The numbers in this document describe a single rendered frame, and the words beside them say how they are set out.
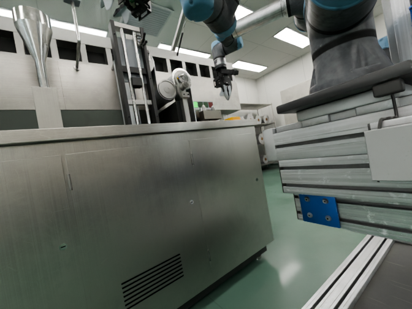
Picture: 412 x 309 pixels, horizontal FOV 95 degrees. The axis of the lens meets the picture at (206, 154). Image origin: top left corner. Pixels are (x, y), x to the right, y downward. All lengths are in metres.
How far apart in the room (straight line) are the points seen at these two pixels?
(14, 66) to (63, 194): 0.92
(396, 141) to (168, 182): 0.74
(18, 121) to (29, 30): 0.46
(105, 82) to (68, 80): 0.20
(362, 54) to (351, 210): 0.33
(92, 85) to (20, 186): 0.88
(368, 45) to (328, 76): 0.08
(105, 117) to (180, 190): 0.79
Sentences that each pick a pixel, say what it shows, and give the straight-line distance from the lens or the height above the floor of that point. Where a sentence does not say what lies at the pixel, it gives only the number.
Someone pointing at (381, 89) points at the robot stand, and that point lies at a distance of 0.42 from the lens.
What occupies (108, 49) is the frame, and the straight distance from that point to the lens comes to 1.65.
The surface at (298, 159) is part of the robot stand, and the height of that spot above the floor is 0.68.
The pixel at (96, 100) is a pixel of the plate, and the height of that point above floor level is 1.20.
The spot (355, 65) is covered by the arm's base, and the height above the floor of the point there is 0.85.
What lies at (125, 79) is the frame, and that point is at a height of 1.17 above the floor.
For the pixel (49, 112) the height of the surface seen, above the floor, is 1.05.
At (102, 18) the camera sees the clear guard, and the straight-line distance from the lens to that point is 1.67.
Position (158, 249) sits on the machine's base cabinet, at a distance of 0.90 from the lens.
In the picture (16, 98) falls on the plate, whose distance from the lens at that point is 1.47.
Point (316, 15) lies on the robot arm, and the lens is 0.46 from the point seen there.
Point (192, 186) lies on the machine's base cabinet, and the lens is 0.93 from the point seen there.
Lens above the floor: 0.74
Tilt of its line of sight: level
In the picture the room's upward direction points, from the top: 10 degrees counter-clockwise
